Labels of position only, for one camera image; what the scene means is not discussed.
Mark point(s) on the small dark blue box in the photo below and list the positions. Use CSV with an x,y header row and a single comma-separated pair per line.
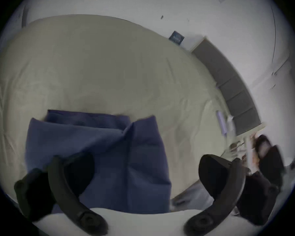
x,y
176,37

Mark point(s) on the pale purple white packet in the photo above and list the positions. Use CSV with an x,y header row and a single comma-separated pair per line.
x,y
222,123

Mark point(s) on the grey padded headboard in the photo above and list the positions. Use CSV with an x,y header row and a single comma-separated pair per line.
x,y
232,87

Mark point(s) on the dark blue shirt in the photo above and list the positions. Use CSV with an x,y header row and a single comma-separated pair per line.
x,y
127,161

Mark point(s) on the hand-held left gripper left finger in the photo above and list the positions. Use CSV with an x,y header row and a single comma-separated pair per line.
x,y
64,195

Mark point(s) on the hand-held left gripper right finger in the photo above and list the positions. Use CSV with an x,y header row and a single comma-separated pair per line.
x,y
229,190

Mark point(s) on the bed with beige sheet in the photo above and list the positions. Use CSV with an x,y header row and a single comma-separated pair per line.
x,y
100,70

